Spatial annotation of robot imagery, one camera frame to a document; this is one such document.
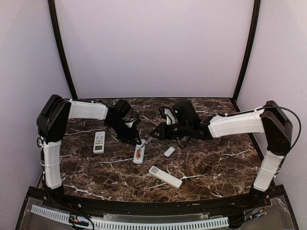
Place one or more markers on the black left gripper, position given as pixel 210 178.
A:
pixel 130 137

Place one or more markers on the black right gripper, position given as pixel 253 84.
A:
pixel 163 132

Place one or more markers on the white remote with battery compartment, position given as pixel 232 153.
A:
pixel 139 161

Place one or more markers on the white battery cover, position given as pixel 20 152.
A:
pixel 169 151

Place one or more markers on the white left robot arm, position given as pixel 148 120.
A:
pixel 53 119

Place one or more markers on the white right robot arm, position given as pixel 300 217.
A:
pixel 269 120

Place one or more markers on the orange battery in remote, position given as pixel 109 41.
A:
pixel 138 153

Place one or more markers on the white remote with green buttons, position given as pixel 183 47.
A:
pixel 99 142

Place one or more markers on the white remote with QR label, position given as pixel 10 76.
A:
pixel 165 177

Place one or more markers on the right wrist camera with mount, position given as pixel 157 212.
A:
pixel 181 112

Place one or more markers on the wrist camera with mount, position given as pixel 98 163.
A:
pixel 181 112
pixel 122 109

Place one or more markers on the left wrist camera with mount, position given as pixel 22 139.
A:
pixel 122 109

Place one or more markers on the white slotted cable duct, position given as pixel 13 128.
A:
pixel 121 222

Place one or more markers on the black curved front rail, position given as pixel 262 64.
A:
pixel 227 205

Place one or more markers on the black right rear frame post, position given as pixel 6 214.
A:
pixel 248 50

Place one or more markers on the black frame post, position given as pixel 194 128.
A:
pixel 248 50
pixel 60 48

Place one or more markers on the black left rear frame post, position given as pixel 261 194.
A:
pixel 60 48

